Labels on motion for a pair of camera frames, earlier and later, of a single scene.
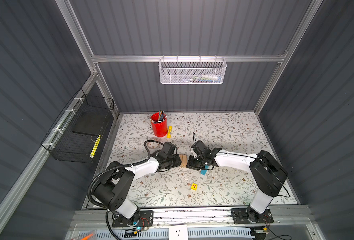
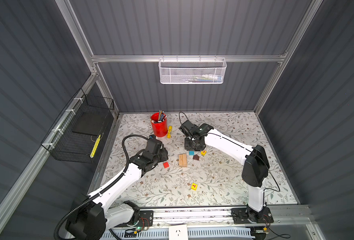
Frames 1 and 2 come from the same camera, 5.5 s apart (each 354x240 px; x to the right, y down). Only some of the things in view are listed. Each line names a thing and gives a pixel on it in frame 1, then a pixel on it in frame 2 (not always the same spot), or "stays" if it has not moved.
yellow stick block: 170,130 stays
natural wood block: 183,158 stays
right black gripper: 190,165 to 186,147
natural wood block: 184,160 stays
